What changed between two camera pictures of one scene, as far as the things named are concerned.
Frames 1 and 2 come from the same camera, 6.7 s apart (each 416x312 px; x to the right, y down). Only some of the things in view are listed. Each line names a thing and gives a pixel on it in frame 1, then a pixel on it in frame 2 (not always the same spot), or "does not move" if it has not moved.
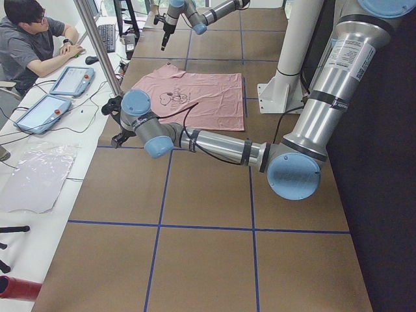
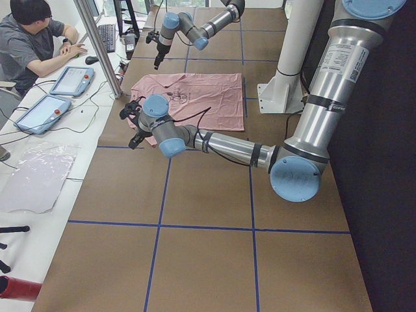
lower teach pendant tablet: [39, 117] does not move
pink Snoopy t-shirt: [219, 97] does not move
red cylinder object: [11, 287] does not move
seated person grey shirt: [32, 43] does not move
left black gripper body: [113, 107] to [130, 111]
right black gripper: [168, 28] to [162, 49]
